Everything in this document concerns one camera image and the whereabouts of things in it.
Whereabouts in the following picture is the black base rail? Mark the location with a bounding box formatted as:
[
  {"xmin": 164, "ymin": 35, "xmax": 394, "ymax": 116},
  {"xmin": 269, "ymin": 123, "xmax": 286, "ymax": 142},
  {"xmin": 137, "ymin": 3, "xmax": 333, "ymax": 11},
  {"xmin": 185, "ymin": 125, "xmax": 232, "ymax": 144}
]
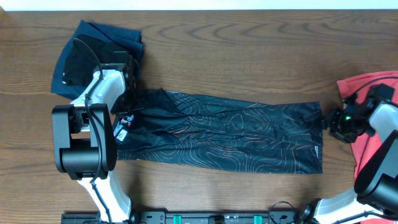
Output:
[{"xmin": 60, "ymin": 202, "xmax": 318, "ymax": 224}]

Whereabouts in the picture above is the folded black garment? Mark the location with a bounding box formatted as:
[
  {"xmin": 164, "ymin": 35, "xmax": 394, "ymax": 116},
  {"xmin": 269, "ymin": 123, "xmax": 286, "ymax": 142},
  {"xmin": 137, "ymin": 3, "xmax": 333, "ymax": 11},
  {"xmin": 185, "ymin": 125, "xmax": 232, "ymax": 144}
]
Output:
[{"xmin": 62, "ymin": 35, "xmax": 131, "ymax": 86}]

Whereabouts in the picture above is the folded navy blue garment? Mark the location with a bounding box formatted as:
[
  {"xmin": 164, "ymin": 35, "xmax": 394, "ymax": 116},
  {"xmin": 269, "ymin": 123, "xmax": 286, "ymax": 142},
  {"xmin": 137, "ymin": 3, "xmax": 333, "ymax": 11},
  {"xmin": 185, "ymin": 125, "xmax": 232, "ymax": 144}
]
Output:
[{"xmin": 51, "ymin": 20, "xmax": 144, "ymax": 100}]

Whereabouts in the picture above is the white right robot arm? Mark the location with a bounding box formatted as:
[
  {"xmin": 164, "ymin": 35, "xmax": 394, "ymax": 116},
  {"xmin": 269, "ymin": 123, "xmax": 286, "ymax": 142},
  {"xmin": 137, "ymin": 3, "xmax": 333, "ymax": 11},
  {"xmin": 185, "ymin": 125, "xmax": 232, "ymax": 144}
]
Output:
[{"xmin": 297, "ymin": 84, "xmax": 397, "ymax": 223}]

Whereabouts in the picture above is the red t-shirt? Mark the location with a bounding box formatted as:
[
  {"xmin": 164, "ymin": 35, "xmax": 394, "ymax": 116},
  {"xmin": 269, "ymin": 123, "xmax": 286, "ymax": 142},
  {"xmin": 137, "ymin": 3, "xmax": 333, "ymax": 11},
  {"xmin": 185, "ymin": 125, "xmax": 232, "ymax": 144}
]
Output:
[{"xmin": 336, "ymin": 71, "xmax": 397, "ymax": 179}]

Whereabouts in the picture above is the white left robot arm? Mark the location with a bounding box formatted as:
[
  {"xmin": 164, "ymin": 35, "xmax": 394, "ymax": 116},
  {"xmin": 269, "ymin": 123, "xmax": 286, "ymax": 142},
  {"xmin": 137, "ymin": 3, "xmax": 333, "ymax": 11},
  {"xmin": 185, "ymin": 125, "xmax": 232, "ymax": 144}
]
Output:
[{"xmin": 52, "ymin": 55, "xmax": 139, "ymax": 223}]

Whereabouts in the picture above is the black patterned sports jersey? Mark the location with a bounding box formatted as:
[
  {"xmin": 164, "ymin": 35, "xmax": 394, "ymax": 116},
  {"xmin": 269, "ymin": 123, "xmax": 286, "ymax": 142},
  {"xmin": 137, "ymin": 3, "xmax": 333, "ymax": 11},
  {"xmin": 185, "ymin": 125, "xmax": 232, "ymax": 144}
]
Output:
[{"xmin": 113, "ymin": 89, "xmax": 323, "ymax": 174}]

